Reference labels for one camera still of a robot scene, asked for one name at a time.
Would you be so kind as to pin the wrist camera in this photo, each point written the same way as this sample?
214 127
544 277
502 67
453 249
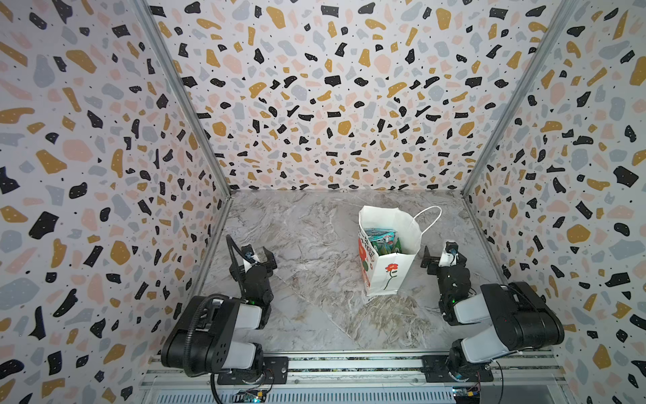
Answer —
249 255
450 254

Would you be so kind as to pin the small circuit board with wires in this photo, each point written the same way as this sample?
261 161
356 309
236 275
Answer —
250 396

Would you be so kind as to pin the white floral paper bag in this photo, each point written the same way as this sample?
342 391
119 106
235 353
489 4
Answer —
383 275

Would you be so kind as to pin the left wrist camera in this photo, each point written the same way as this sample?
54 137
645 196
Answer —
249 255

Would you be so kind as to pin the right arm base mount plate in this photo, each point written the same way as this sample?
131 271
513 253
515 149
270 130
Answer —
448 369

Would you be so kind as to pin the teal Fox's mint candy bag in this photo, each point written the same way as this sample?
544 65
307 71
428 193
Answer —
381 235

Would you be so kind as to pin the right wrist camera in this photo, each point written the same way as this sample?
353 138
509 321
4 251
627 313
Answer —
450 254

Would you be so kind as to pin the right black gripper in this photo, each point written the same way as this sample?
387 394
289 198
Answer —
445 268

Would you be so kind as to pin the aluminium corner post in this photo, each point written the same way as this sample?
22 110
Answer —
557 24
151 31

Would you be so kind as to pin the right aluminium corner post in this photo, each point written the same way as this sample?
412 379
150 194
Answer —
557 24

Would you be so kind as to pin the green candy bag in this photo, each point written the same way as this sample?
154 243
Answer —
383 247

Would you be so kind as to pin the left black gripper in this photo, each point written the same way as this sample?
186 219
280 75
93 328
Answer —
255 270

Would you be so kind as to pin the left aluminium corner post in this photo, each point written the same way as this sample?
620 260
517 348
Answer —
151 31

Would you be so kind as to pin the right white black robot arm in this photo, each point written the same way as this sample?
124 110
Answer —
519 319

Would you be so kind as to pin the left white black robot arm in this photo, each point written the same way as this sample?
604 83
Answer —
202 341

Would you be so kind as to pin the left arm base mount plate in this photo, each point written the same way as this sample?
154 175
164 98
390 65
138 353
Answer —
272 371

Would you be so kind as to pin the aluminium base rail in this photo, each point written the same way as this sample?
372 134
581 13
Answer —
372 377

